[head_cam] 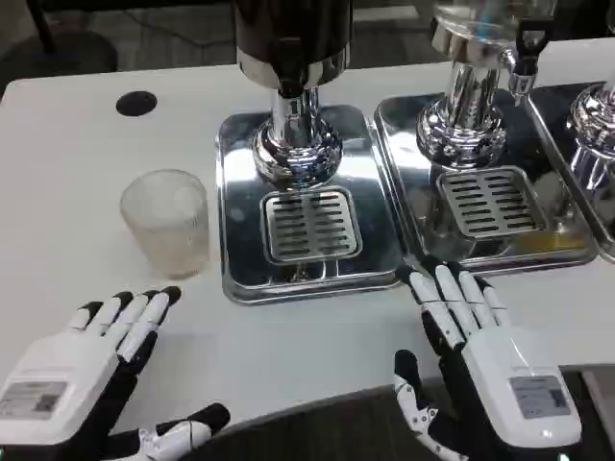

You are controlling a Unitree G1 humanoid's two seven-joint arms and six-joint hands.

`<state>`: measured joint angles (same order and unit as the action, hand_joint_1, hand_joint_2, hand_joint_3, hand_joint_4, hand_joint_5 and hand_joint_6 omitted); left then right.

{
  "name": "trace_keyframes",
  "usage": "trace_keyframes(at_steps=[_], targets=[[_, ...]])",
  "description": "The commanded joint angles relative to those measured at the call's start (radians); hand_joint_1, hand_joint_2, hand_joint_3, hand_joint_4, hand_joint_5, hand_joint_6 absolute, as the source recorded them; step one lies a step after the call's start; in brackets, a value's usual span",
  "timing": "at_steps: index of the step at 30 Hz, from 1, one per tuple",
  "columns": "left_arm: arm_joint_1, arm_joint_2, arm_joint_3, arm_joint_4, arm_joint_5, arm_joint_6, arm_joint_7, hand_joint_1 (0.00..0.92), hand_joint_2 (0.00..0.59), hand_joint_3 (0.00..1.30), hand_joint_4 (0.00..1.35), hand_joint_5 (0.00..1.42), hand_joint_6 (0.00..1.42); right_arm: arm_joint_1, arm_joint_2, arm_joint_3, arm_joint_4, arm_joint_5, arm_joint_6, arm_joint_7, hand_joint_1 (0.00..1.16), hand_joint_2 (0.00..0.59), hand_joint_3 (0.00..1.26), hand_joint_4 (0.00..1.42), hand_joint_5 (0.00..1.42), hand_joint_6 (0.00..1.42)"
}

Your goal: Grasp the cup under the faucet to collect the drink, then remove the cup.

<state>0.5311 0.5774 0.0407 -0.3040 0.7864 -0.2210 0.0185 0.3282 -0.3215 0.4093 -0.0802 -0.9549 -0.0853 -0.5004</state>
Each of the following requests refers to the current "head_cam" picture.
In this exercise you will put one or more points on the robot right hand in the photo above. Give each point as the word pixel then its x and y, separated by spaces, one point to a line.
pixel 504 365

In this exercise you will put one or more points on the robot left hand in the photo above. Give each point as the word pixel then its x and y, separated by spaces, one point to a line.
pixel 53 365

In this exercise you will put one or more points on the slotted steel drain grid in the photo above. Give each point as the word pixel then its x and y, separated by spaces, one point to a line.
pixel 495 199
pixel 310 225

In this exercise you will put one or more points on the steel drip tray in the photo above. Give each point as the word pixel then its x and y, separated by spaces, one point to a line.
pixel 485 192
pixel 307 211
pixel 576 158

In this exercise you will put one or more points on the clear ribbed glass cup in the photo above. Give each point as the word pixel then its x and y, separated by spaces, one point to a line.
pixel 165 223

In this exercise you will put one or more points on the steel dispenser base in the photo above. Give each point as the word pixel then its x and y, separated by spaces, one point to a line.
pixel 594 129

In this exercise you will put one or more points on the clear drink dispenser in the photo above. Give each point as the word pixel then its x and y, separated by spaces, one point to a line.
pixel 468 86

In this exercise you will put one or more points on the dark drink dispenser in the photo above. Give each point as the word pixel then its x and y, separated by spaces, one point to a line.
pixel 293 86

